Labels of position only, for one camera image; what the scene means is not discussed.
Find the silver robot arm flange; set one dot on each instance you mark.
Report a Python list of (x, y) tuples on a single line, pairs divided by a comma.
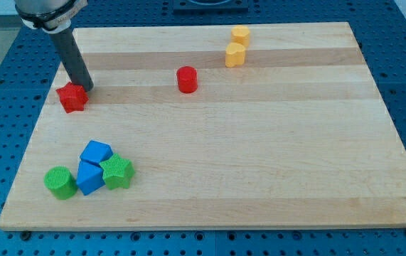
[(52, 16)]

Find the red cylinder block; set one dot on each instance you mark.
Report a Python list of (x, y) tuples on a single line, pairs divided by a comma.
[(187, 78)]

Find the wooden board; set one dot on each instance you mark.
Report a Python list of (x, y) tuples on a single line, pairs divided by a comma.
[(298, 137)]

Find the yellow heart block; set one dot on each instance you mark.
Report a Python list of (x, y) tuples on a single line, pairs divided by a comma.
[(235, 54)]

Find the green star block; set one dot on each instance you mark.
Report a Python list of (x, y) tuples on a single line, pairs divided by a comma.
[(117, 172)]

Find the yellow hexagon block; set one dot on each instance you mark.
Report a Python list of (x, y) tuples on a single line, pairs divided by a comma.
[(240, 34)]

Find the blue cube block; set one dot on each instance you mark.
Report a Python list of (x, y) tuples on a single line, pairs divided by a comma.
[(95, 152)]

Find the blue triangle block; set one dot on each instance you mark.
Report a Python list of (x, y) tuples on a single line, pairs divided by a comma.
[(89, 177)]

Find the red star block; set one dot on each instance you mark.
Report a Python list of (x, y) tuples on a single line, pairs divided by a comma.
[(72, 97)]

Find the green cylinder block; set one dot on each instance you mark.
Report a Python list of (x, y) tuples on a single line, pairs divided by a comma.
[(60, 182)]

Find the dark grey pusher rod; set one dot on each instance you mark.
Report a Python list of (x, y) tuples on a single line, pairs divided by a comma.
[(71, 58)]

